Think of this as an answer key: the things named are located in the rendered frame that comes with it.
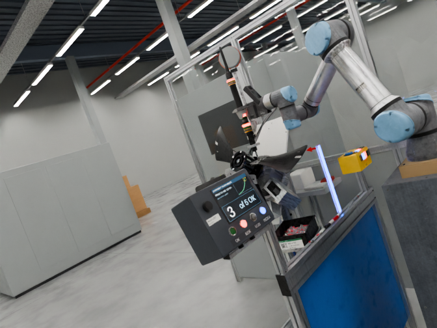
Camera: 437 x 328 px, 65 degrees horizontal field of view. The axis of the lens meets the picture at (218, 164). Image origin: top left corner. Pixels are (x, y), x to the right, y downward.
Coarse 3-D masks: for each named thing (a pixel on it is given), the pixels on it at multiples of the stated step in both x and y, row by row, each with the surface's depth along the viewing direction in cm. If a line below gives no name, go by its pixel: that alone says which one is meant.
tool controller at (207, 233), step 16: (240, 176) 107; (208, 192) 97; (224, 192) 101; (240, 192) 104; (256, 192) 109; (176, 208) 98; (192, 208) 93; (208, 208) 93; (240, 208) 101; (256, 208) 106; (192, 224) 95; (208, 224) 92; (224, 224) 96; (256, 224) 103; (192, 240) 97; (208, 240) 93; (224, 240) 93; (240, 240) 96; (208, 256) 95; (224, 256) 91
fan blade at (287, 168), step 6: (294, 150) 171; (276, 156) 174; (282, 156) 169; (288, 156) 166; (294, 156) 163; (264, 162) 171; (270, 162) 168; (276, 162) 165; (282, 162) 163; (288, 162) 161; (294, 162) 159; (276, 168) 161; (282, 168) 159; (288, 168) 157
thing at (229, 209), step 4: (228, 204) 99; (232, 204) 100; (224, 208) 98; (228, 208) 99; (232, 208) 100; (236, 208) 101; (224, 212) 97; (228, 212) 98; (232, 212) 99; (236, 212) 100; (228, 216) 97; (232, 216) 98; (236, 216) 99; (228, 220) 97; (232, 220) 98
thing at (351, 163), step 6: (354, 150) 177; (360, 150) 172; (342, 156) 173; (348, 156) 169; (354, 156) 167; (342, 162) 172; (348, 162) 170; (354, 162) 168; (360, 162) 168; (366, 162) 173; (342, 168) 173; (348, 168) 171; (354, 168) 169; (360, 168) 167
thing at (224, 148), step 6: (222, 132) 203; (216, 138) 212; (222, 138) 203; (216, 144) 213; (222, 144) 204; (228, 144) 197; (216, 150) 214; (222, 150) 206; (228, 150) 198; (216, 156) 215; (222, 156) 208; (228, 156) 201; (228, 162) 205
